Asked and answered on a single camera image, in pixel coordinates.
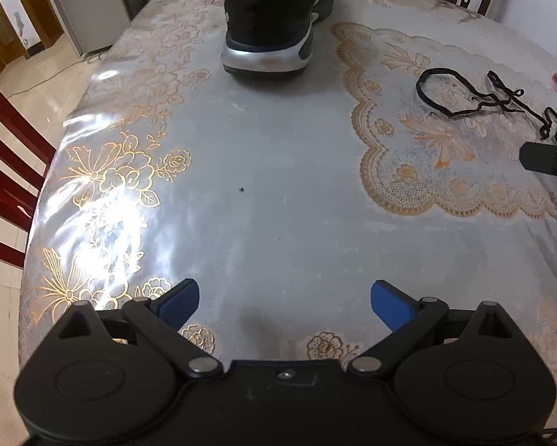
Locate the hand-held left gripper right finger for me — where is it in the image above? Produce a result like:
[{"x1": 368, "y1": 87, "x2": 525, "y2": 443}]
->
[{"x1": 347, "y1": 280, "x2": 517, "y2": 378}]

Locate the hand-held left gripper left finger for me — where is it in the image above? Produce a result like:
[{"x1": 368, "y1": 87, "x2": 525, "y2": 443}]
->
[{"x1": 55, "y1": 279, "x2": 224, "y2": 378}]

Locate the black shoelace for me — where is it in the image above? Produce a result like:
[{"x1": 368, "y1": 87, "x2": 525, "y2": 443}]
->
[{"x1": 416, "y1": 68, "x2": 557, "y2": 140}]

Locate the black sneaker shoe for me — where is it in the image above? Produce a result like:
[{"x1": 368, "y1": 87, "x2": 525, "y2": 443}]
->
[{"x1": 221, "y1": 0, "x2": 336, "y2": 75}]

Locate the silver refrigerator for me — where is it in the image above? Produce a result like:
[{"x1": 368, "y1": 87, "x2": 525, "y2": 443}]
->
[{"x1": 51, "y1": 0, "x2": 131, "y2": 55}]

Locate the wooden door frame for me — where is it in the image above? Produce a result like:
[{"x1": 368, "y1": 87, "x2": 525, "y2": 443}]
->
[{"x1": 2, "y1": 0, "x2": 66, "y2": 61}]

